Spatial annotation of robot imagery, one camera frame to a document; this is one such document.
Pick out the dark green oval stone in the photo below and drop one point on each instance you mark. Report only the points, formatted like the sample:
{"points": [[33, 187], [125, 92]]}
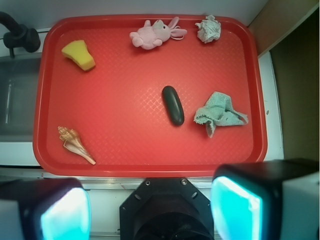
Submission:
{"points": [[173, 105]]}

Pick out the black faucet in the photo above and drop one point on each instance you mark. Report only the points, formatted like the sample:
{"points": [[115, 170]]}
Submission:
{"points": [[19, 35]]}

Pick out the yellow green sponge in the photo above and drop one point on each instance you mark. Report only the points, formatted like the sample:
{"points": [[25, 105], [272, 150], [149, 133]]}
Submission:
{"points": [[77, 51]]}

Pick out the pink plush bunny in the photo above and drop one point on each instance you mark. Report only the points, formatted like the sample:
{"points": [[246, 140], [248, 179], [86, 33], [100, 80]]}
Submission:
{"points": [[151, 36]]}

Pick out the brown spiral seashell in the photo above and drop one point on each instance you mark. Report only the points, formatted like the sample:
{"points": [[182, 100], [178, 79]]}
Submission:
{"points": [[72, 142]]}

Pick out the steel sink basin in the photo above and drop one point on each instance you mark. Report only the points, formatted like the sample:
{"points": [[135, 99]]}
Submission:
{"points": [[18, 92]]}

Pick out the crumpled white paper ball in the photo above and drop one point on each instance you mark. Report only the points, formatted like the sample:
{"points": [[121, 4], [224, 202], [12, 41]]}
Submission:
{"points": [[209, 29]]}

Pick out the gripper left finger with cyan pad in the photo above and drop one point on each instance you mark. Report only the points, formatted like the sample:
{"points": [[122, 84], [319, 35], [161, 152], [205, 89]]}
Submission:
{"points": [[44, 209]]}

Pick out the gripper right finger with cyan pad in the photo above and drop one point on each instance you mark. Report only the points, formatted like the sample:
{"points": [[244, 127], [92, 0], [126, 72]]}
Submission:
{"points": [[269, 200]]}

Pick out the light green crumpled cloth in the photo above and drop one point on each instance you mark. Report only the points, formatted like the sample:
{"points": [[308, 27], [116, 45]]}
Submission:
{"points": [[218, 111]]}

